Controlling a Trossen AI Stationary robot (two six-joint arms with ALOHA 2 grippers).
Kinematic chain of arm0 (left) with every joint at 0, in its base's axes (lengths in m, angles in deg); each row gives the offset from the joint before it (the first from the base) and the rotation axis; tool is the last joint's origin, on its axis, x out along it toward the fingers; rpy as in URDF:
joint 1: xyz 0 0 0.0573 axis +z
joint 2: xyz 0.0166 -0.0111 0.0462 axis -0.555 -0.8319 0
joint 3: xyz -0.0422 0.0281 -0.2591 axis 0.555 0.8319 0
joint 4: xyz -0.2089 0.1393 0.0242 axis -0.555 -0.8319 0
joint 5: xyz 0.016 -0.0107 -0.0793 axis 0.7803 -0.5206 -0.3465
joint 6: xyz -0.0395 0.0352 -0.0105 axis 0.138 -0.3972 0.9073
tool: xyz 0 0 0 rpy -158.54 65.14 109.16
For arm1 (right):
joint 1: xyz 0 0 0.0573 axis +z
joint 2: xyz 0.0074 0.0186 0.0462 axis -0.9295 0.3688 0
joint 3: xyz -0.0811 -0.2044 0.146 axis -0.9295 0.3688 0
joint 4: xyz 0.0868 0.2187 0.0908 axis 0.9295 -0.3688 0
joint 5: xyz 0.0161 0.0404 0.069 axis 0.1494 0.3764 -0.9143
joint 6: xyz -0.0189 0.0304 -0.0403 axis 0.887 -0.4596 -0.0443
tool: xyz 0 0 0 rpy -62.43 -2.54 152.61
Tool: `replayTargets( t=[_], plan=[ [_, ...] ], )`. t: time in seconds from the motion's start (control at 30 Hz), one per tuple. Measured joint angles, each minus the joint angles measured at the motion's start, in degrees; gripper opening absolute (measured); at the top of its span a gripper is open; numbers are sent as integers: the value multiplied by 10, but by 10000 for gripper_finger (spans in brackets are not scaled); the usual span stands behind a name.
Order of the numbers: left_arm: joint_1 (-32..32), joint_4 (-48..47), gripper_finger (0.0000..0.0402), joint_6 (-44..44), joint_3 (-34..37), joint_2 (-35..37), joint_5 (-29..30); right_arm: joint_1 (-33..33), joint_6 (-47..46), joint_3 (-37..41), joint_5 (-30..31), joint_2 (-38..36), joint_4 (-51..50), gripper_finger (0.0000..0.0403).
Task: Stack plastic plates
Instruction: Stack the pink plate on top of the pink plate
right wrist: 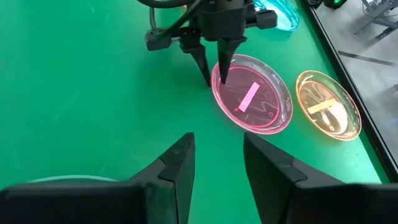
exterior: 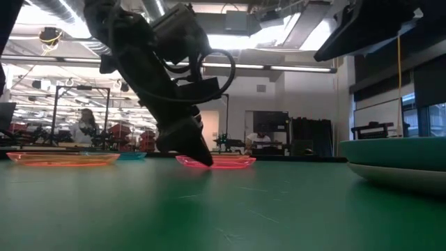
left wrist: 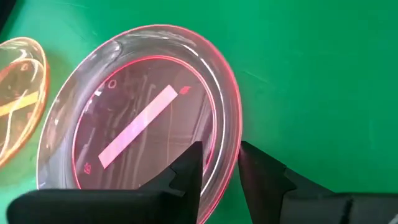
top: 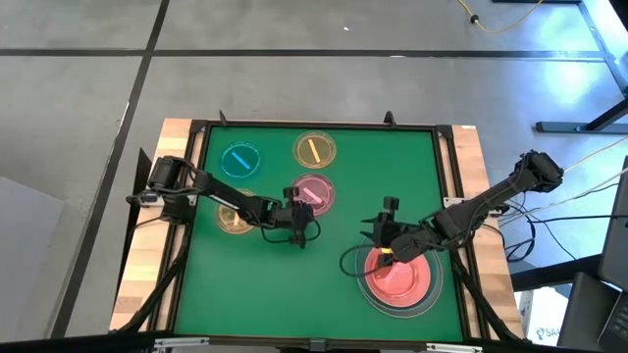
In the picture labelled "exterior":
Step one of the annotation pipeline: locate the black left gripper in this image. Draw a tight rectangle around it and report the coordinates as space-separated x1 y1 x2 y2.
137 76 224 167

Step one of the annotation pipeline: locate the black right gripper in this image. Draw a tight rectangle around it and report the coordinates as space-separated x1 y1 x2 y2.
313 0 446 63

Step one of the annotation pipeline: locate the pink transparent plastic plate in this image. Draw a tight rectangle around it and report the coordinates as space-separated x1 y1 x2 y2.
175 155 257 170

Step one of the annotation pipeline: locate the blue transparent plastic plate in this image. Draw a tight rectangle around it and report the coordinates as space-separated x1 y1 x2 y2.
117 151 148 161

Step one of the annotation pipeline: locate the large teal plate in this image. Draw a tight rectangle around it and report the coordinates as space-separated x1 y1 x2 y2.
339 136 446 172

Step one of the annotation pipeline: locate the orange transparent plastic plate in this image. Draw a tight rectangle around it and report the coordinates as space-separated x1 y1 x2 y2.
6 151 121 167

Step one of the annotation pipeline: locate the red storage bin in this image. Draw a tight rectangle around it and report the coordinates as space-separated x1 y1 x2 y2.
108 123 132 140
139 130 157 151

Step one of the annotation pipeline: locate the background robot with green lights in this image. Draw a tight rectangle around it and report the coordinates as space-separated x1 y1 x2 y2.
213 133 246 149

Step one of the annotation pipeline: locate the linear ceiling light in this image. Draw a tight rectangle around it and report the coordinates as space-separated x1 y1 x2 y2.
0 54 337 74

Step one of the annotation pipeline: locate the person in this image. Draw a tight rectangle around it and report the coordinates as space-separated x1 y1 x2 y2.
70 107 100 146
245 131 273 155

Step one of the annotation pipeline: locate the dark shelf rack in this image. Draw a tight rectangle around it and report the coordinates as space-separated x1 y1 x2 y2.
252 110 291 156

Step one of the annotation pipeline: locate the black equipment rack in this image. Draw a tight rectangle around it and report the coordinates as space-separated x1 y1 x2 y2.
351 121 395 141

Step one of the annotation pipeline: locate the window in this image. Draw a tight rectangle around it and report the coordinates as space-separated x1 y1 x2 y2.
401 92 446 137

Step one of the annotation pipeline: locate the black tall cabinet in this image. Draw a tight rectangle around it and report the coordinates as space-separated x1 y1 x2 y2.
291 117 334 157

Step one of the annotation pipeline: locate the grey ceiling unit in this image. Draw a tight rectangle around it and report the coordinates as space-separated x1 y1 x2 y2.
224 10 250 36

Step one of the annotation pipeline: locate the large beige plate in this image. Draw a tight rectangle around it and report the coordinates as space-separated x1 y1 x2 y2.
346 162 446 195

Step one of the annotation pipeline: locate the yellow black ceiling reel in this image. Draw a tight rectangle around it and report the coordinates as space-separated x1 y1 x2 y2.
38 26 63 46

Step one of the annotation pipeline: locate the dark monitor screen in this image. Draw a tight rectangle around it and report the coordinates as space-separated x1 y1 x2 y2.
0 102 17 132

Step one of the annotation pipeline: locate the black robot station frame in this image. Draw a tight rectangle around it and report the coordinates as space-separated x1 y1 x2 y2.
221 93 230 140
50 85 112 147

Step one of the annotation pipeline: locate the white wall board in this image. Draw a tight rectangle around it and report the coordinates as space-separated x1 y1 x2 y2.
353 98 401 139

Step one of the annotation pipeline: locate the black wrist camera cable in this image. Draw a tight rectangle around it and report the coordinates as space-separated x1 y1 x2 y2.
163 48 237 105

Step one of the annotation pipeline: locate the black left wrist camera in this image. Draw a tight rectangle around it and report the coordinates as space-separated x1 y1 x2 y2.
151 2 213 66

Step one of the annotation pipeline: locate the black table edge rail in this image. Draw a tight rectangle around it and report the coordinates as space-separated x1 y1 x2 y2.
0 149 348 163

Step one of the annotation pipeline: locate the silver ventilation duct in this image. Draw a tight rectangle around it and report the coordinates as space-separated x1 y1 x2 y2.
29 0 112 56
141 0 165 19

